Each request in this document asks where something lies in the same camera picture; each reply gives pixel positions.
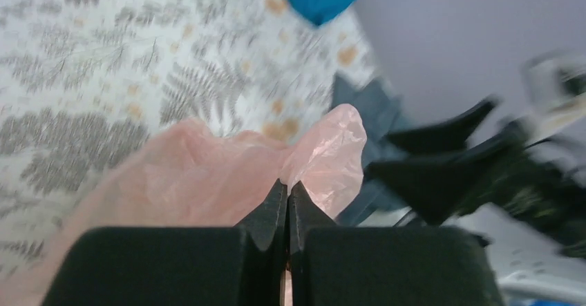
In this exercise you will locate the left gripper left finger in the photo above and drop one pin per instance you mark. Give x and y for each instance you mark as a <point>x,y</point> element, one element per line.
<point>239,265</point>

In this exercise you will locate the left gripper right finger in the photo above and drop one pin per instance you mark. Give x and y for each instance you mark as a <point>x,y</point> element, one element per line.
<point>335,265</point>

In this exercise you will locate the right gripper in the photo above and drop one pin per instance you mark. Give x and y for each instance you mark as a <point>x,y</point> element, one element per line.
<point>499,171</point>

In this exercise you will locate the pink plastic trash bag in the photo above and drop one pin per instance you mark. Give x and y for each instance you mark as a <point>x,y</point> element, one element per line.
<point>186,176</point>

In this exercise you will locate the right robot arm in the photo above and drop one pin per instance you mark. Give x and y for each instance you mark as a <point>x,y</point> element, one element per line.
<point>526,263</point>

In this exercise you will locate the grey-blue cloth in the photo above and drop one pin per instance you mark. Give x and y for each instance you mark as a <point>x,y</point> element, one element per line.
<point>380,114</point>

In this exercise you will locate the floral tablecloth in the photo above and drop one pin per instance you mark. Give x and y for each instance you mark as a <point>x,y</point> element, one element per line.
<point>86,82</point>

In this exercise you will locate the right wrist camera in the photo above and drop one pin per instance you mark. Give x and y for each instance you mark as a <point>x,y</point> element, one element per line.
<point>555,84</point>

